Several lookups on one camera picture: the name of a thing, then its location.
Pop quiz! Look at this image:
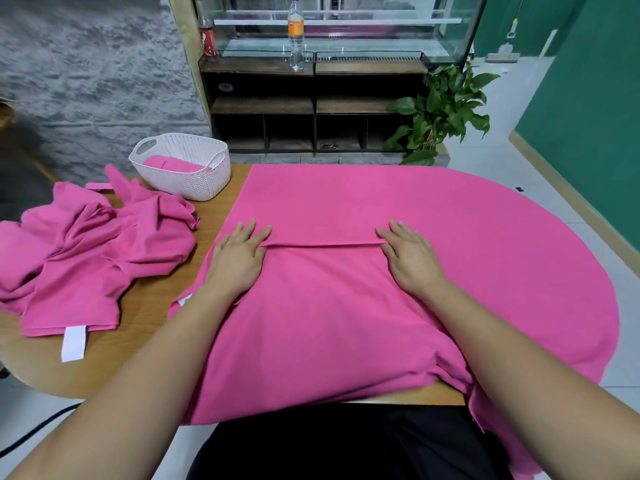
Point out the person's right hand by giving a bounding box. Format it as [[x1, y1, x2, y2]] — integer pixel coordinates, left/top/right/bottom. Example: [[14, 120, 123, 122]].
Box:
[[374, 219, 452, 302]]

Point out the person's left hand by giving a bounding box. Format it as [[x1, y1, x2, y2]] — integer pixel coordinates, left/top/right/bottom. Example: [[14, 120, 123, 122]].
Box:
[[202, 219, 274, 302]]

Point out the white woven plastic basket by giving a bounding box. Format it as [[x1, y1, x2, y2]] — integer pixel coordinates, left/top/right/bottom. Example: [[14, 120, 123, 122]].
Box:
[[127, 131, 233, 204]]

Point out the pink towel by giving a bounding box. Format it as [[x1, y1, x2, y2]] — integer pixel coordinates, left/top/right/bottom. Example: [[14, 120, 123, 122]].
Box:
[[142, 155, 207, 175], [167, 161, 622, 480]]

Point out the pile of pink cloths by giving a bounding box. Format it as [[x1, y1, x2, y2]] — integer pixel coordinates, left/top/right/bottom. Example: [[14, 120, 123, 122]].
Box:
[[0, 163, 202, 364]]

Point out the person's right forearm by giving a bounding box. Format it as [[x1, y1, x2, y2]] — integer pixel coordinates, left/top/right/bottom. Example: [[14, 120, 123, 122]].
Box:
[[423, 283, 640, 480]]

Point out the person's left forearm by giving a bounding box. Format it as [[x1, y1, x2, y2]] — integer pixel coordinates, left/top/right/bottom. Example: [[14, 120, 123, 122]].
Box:
[[3, 283, 243, 480]]

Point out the green potted plant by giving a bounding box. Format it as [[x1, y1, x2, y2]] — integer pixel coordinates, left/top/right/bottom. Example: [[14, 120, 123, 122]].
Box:
[[384, 61, 502, 167]]

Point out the dark wooden shelf cabinet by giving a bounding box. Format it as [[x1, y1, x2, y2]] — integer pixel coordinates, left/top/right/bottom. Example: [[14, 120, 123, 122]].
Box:
[[197, 53, 447, 157]]

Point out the white mop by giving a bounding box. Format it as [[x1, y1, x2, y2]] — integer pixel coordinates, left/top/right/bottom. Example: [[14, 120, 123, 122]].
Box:
[[485, 19, 522, 65]]

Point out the red label cola bottle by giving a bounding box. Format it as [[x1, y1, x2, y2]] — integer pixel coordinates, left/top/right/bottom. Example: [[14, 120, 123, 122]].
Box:
[[197, 13, 220, 61]]

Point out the clear bottle with orange label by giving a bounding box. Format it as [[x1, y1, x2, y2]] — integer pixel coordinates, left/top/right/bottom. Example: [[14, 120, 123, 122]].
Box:
[[286, 0, 307, 73]]

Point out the small round wooden side table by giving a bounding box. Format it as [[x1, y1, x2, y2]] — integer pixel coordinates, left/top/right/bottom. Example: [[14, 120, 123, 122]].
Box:
[[0, 99, 57, 182]]

